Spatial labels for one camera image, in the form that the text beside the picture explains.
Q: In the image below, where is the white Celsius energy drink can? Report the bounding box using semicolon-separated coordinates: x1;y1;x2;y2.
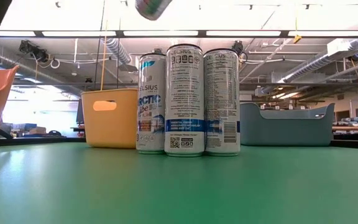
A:
164;44;205;157
203;48;241;157
135;52;167;155
134;0;173;21

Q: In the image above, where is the yellow plastic bin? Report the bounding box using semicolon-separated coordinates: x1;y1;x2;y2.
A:
81;88;139;149

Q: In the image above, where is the dark monitor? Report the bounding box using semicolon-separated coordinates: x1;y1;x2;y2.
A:
75;98;85;125

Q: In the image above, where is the blue-grey plastic bin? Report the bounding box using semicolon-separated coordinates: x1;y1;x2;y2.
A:
239;102;336;147

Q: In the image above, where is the long ceiling light fixture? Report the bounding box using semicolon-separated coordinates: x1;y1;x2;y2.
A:
0;29;358;39

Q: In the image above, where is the yellow hanging hook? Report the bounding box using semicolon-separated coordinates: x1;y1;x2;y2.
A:
293;17;303;44

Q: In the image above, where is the cardboard box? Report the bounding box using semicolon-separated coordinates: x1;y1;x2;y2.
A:
28;126;47;135

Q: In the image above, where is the white ceiling unit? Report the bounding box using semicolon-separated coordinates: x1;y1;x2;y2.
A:
326;38;358;57

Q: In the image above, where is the wooden workbench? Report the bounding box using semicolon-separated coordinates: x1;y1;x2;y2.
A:
331;125;358;132

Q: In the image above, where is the silver flexible duct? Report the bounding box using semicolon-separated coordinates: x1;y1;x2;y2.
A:
104;37;134;67

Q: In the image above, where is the yellow hanging cord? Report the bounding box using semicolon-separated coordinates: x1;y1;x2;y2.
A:
99;20;109;91

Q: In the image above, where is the black hanging cable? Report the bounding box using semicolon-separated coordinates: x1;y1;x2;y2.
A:
93;0;106;91

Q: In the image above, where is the white cable loop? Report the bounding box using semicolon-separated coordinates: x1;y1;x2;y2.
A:
37;57;61;70

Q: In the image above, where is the large silver ceiling duct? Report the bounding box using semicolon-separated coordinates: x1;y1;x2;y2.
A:
255;37;358;97

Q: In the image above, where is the black table frame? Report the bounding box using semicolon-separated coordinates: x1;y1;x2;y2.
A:
0;136;358;149

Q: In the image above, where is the grey ceiling duct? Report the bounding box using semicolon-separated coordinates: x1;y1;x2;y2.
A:
0;46;85;96

